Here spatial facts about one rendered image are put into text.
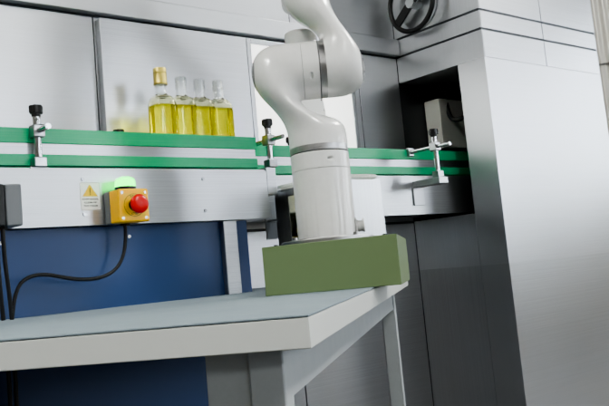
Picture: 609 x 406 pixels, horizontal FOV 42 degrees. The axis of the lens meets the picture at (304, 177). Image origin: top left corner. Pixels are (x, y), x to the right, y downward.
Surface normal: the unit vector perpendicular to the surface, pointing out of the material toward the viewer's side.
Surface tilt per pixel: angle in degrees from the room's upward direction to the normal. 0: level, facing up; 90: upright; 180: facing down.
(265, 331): 90
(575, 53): 90
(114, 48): 90
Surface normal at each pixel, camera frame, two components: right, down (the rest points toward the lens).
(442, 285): -0.77, 0.00
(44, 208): 0.64, -0.14
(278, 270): -0.19, -0.09
